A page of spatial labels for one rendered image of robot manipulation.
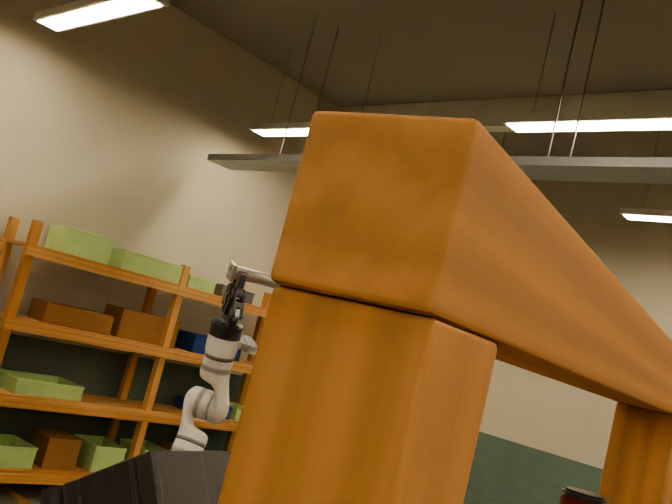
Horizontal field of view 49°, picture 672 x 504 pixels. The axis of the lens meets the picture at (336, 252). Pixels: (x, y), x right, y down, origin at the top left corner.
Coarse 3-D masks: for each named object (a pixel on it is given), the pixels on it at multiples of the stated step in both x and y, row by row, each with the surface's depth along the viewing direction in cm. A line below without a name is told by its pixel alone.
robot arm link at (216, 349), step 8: (208, 336) 169; (248, 336) 177; (208, 344) 169; (216, 344) 167; (224, 344) 167; (232, 344) 168; (240, 344) 170; (248, 344) 170; (256, 344) 172; (208, 352) 169; (216, 352) 168; (224, 352) 168; (232, 352) 169; (248, 352) 169; (216, 360) 168; (224, 360) 168; (232, 360) 170
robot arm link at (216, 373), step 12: (204, 360) 170; (204, 372) 169; (216, 372) 168; (228, 372) 170; (216, 384) 169; (228, 384) 172; (216, 396) 169; (228, 396) 173; (216, 408) 169; (228, 408) 173; (216, 420) 170
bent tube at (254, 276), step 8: (232, 264) 168; (232, 272) 166; (248, 272) 168; (256, 272) 169; (264, 272) 171; (232, 280) 166; (248, 280) 169; (256, 280) 169; (264, 280) 170; (272, 280) 170
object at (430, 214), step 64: (320, 128) 37; (384, 128) 35; (448, 128) 33; (320, 192) 36; (384, 192) 34; (448, 192) 32; (512, 192) 38; (320, 256) 35; (384, 256) 33; (448, 256) 32; (512, 256) 39; (576, 256) 50; (448, 320) 33; (512, 320) 40; (576, 320) 52; (640, 320) 74; (576, 384) 80; (640, 384) 80
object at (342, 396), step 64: (320, 320) 35; (384, 320) 33; (256, 384) 36; (320, 384) 34; (384, 384) 32; (448, 384) 34; (256, 448) 35; (320, 448) 33; (384, 448) 32; (448, 448) 35; (640, 448) 114
